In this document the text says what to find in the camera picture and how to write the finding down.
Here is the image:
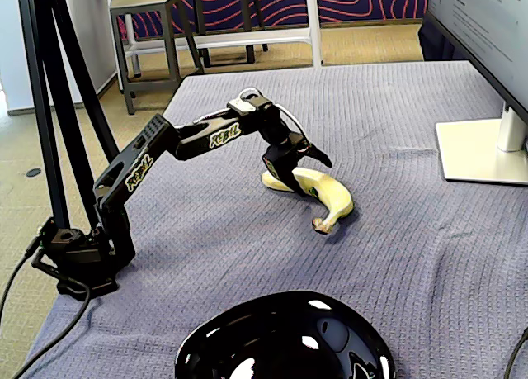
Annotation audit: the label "yellow banana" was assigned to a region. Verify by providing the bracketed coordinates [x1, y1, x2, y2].
[260, 167, 356, 235]

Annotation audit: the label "blue-grey woven cloth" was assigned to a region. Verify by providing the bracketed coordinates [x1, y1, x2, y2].
[22, 59, 528, 379]

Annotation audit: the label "silver monitor stand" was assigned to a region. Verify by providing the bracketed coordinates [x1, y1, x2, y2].
[435, 102, 528, 187]

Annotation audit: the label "purple partition with red lines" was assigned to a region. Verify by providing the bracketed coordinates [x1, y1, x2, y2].
[113, 0, 429, 40]

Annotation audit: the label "black furniture legs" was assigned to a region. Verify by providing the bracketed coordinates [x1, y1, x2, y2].
[191, 0, 270, 68]

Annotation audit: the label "black glossy bowl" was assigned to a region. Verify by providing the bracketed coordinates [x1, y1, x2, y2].
[173, 290, 398, 379]

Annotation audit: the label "computer monitor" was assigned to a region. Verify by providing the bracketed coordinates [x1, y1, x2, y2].
[426, 0, 528, 126]

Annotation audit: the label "red white servo cable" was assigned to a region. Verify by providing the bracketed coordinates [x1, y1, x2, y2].
[276, 104, 313, 152]
[238, 87, 262, 104]
[192, 108, 234, 126]

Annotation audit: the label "white table frame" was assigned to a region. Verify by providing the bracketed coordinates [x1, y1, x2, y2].
[121, 0, 324, 79]

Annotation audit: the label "black USB cable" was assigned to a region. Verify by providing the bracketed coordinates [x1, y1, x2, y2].
[0, 235, 42, 326]
[11, 273, 92, 379]

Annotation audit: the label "black camera stand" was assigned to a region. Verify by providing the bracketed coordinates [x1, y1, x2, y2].
[15, 0, 121, 231]

